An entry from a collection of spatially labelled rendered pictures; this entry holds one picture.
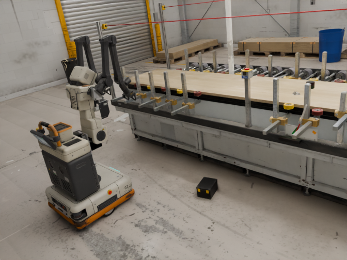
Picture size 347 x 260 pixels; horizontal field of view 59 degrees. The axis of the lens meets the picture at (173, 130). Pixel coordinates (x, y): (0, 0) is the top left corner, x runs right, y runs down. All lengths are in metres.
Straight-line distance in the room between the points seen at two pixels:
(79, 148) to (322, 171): 2.13
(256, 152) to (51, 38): 7.32
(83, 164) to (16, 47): 6.54
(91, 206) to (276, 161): 1.80
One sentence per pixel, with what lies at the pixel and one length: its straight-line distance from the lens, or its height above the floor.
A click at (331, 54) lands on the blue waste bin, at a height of 0.20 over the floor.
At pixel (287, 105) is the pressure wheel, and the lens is 2.76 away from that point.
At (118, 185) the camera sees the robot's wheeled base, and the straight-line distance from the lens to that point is 3.09.
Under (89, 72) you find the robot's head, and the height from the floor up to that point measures 1.34.
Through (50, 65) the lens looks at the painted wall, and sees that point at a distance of 9.43.
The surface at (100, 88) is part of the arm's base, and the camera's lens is 2.81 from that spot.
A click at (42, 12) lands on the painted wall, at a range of 9.42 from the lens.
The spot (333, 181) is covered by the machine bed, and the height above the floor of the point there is 0.22.
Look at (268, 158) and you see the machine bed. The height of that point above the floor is 0.28.
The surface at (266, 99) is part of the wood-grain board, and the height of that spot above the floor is 0.90.
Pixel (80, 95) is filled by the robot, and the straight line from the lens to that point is 2.86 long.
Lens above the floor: 1.85
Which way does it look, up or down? 23 degrees down
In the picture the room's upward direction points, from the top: 8 degrees counter-clockwise
